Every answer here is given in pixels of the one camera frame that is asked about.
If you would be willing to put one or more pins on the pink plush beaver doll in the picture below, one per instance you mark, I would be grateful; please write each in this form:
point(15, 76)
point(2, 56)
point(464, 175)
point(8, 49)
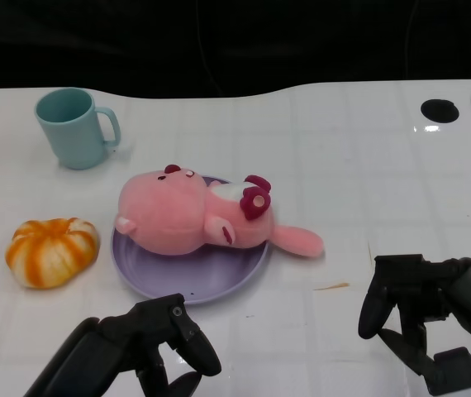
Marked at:
point(165, 215)

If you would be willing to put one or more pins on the black backdrop cloth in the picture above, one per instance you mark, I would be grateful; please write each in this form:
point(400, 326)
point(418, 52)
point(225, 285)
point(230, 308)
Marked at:
point(136, 41)

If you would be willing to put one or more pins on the purple plastic plate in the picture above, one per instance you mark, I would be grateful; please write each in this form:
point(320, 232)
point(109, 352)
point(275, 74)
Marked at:
point(202, 273)

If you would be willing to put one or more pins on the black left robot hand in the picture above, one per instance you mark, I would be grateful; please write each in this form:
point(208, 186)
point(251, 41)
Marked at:
point(111, 351)

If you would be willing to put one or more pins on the orange white pumpkin toy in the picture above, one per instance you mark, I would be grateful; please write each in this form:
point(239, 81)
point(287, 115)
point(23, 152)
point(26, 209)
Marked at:
point(49, 252)

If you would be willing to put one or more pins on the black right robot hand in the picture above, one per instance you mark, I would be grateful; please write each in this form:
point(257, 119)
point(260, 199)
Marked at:
point(458, 289)

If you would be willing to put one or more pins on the teal plastic mug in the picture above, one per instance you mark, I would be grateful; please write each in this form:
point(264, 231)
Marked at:
point(70, 132)

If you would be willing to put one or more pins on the black round table grommet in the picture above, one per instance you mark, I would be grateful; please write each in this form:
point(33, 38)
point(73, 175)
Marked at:
point(440, 110)

